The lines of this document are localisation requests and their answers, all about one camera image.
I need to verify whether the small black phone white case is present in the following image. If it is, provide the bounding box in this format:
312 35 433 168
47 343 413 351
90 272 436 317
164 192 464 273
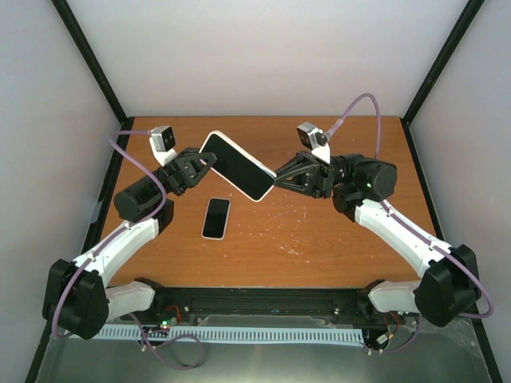
201 198 231 240

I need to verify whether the light blue slotted cable duct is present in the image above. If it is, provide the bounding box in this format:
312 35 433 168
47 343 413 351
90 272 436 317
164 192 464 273
94 324 364 347

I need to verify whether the black right corner post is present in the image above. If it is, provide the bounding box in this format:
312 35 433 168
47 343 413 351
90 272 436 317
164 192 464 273
402 0 486 120

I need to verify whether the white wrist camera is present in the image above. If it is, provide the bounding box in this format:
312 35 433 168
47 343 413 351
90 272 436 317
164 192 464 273
149 125 177 166
297 122 331 164

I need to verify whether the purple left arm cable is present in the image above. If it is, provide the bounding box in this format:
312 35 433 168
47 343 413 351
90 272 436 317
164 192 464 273
50 128 205 370

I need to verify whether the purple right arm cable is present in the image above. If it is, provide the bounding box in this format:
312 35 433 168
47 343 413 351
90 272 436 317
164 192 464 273
325 92 496 355

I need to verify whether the black aluminium frame rail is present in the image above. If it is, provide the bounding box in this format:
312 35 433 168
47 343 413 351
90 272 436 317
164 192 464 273
135 287 394 326

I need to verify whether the black corner post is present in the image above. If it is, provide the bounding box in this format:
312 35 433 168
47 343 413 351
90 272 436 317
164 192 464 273
50 0 135 124
402 0 486 120

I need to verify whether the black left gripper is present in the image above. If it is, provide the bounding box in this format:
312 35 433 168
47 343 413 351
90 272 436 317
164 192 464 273
145 147 224 198

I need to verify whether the grey metal front plate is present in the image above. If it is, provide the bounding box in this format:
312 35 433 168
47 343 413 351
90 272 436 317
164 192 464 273
35 320 501 382

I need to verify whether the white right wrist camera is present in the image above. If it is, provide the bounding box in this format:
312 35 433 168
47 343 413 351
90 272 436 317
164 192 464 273
297 122 331 164

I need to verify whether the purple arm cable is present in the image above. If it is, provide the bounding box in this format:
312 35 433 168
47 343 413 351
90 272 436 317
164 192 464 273
50 128 205 370
325 92 496 355

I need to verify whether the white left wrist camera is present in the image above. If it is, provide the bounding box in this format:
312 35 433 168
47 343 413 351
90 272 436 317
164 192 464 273
149 125 177 166

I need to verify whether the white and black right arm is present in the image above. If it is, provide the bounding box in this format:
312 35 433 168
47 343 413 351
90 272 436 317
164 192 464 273
275 152 483 327

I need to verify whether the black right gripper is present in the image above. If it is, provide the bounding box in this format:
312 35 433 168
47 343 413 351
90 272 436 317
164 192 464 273
267 152 362 200

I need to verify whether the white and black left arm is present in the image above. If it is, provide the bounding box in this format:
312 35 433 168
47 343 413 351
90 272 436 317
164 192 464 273
42 148 217 339

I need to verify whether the black left corner post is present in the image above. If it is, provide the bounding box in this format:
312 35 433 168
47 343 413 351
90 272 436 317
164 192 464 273
50 0 135 124

